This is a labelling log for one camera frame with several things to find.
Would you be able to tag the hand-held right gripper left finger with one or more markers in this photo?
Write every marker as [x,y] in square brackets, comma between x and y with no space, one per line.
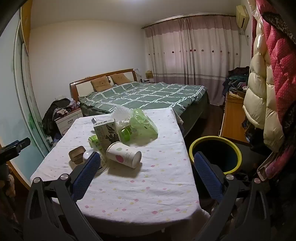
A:
[86,171]

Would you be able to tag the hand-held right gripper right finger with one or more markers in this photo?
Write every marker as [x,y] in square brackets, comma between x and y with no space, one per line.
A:
[208,176]

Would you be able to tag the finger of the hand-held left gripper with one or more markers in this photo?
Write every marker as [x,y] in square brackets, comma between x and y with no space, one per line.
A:
[18,144]

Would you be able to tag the yellow-rimmed dark trash bin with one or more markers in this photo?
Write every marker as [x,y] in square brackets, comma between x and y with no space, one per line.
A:
[215,150]

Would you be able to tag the white dotted paper cup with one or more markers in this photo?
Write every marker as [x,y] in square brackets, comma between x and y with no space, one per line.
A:
[122,155]

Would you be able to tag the drink carton with flap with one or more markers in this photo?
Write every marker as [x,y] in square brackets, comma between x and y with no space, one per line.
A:
[106,133]

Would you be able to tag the green plastic bottle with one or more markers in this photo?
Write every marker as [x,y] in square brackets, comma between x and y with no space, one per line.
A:
[127,134]

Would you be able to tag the white crinkled plastic wrap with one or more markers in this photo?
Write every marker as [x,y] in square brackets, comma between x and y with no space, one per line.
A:
[121,113]

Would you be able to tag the green plastic bag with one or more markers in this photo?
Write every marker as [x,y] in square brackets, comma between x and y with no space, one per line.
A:
[143,122]

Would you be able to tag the clear plastic cup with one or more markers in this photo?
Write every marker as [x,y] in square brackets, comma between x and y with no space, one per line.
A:
[103,165]

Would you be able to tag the brown plastic tray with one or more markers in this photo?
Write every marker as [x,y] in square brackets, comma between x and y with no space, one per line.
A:
[76,155]

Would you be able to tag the small green can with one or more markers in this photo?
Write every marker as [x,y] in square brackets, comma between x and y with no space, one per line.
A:
[94,141]

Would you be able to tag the dark jacket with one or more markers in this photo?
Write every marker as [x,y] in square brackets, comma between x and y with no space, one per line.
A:
[49,120]

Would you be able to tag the sliding wardrobe doors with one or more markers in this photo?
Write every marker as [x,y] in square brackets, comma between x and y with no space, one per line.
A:
[16,104]

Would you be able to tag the white nightstand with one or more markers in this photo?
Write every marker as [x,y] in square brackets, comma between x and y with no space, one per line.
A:
[69,119]

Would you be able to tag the white dotted tablecloth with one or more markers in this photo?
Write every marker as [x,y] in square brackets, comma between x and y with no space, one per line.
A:
[150,185]

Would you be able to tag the pile of small clothes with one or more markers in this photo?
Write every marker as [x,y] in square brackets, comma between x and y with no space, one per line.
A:
[67,109]

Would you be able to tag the pink garment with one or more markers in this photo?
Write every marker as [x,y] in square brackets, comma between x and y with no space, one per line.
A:
[284,162]

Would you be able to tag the wooden bed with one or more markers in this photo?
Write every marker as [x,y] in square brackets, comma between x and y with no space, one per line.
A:
[76,84]

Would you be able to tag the brown pillow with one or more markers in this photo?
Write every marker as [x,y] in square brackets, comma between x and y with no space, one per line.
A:
[120,78]
[100,84]

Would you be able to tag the cream puffer jacket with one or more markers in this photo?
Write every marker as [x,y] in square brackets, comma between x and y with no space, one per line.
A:
[256,92]

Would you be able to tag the pile of dark clothes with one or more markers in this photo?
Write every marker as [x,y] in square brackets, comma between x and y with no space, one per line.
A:
[235,81]

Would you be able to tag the green plaid quilt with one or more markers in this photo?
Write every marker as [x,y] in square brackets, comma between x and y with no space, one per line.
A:
[150,95]

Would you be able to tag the tissue box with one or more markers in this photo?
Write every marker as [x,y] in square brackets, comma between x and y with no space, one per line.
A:
[149,74]

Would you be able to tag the wooden overhead cabinet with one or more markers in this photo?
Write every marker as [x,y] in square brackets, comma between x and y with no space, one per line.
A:
[25,23]

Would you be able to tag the pink and white curtain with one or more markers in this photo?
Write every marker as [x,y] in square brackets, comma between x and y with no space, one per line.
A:
[185,51]

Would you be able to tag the red dotted jacket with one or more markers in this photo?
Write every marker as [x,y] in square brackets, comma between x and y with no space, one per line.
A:
[282,58]

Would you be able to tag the wall air conditioner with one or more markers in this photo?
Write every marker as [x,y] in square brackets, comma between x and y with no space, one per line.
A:
[242,16]

